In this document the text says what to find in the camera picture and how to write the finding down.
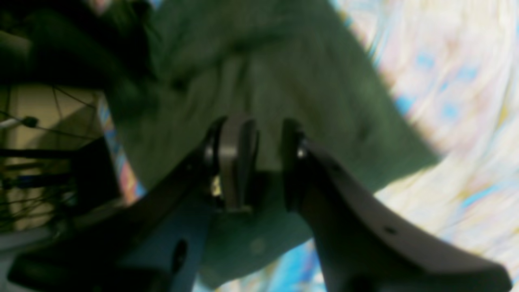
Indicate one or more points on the dark green long-sleeve shirt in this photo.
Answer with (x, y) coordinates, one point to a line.
(272, 60)

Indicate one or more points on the colourful patterned tablecloth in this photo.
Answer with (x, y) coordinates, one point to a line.
(451, 70)

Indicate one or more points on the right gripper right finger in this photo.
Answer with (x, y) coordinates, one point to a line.
(362, 245)

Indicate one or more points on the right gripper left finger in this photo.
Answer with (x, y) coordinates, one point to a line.
(156, 244)

